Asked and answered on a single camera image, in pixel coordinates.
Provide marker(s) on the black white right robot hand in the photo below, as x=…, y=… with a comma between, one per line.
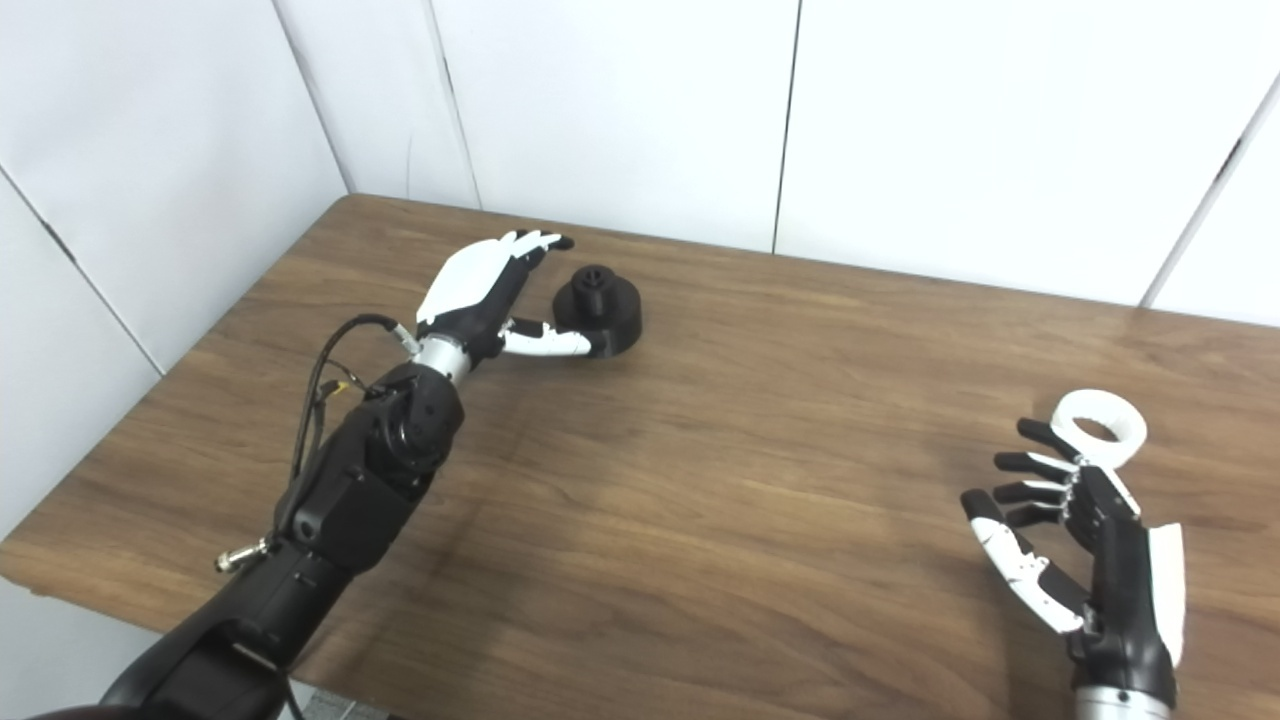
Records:
x=1125, y=590

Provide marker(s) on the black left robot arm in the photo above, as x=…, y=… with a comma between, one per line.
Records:
x=350, y=500

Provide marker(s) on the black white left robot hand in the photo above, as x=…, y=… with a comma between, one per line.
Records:
x=470, y=280

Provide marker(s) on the round black plastic part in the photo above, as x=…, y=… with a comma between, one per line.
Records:
x=612, y=312

